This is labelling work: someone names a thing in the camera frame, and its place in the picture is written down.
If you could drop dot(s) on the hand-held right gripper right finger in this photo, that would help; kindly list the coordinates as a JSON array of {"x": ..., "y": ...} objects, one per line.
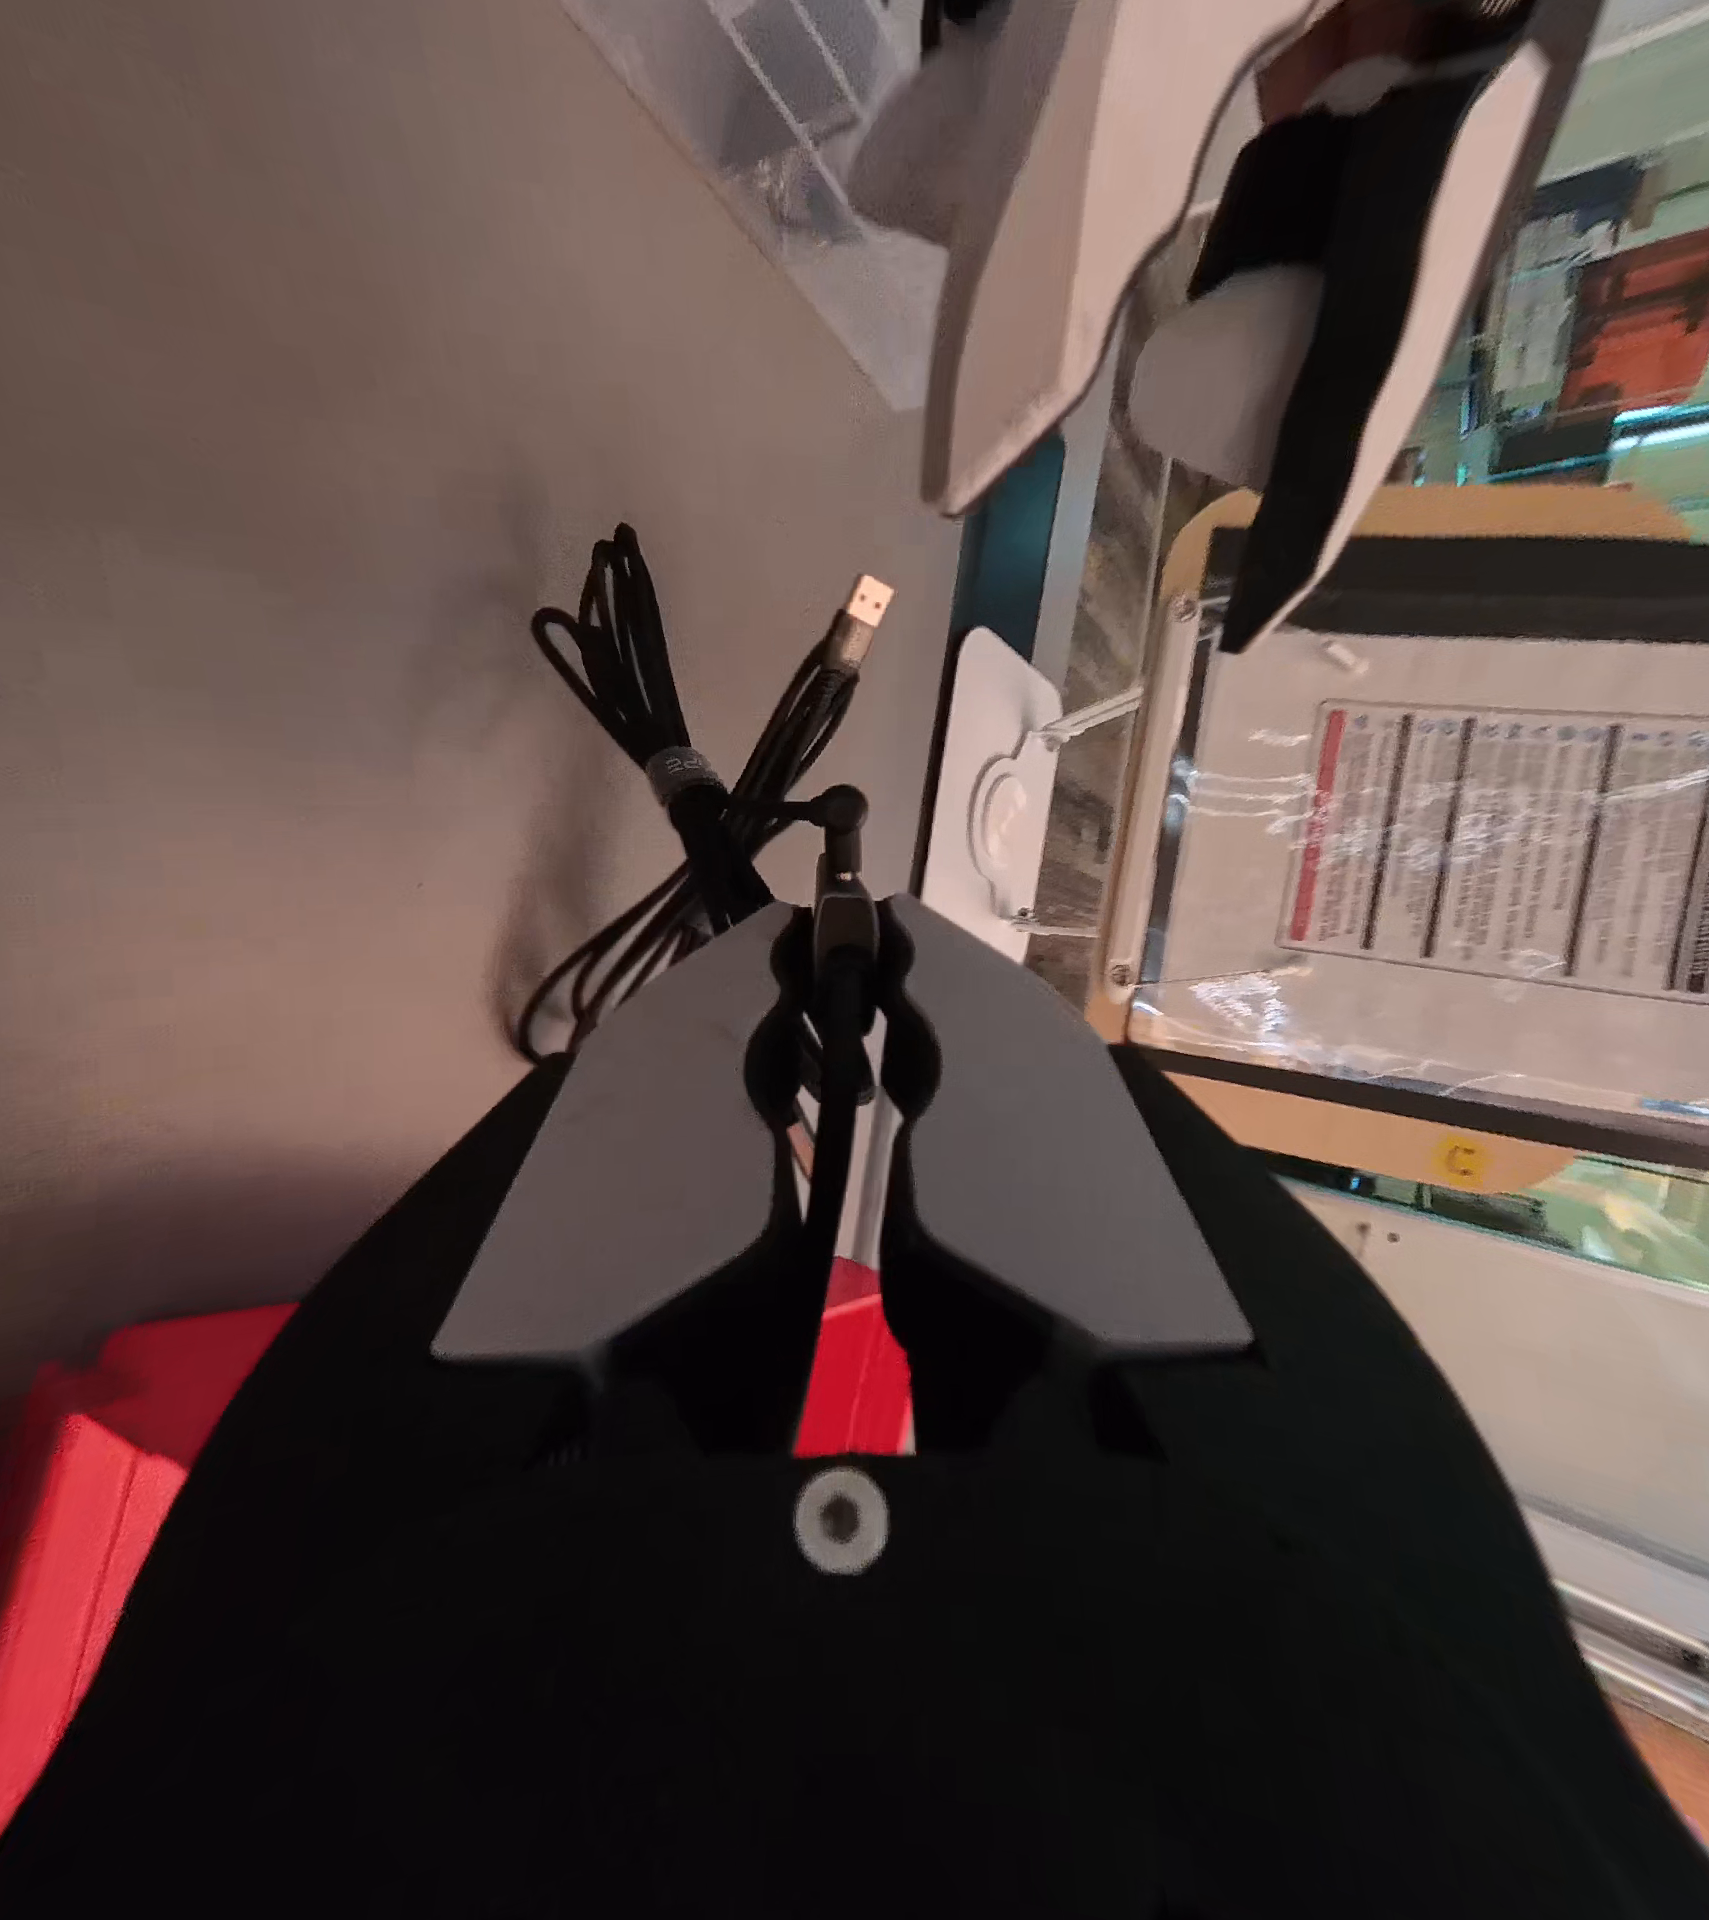
[{"x": 1065, "y": 1155}]

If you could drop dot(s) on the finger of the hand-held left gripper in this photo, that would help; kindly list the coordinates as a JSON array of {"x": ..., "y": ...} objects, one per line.
[
  {"x": 1034, "y": 224},
  {"x": 1470, "y": 240}
]

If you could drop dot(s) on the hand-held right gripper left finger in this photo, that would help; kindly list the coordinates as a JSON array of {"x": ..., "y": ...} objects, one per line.
[{"x": 629, "y": 1141}]

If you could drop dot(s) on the clear plastic bin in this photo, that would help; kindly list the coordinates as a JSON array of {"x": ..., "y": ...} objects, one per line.
[{"x": 825, "y": 270}]

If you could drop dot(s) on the red plastic bin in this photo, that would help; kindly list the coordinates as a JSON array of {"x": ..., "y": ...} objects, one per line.
[{"x": 74, "y": 1574}]

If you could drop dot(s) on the wooden-edged black board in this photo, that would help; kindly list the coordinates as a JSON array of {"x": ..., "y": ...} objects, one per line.
[{"x": 1470, "y": 518}]

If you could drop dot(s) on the acrylic sign holder white base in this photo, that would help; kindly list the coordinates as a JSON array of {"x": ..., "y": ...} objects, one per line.
[{"x": 1514, "y": 841}]

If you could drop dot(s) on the orange wall poster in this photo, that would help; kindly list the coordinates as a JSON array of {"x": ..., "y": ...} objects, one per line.
[{"x": 1650, "y": 315}]

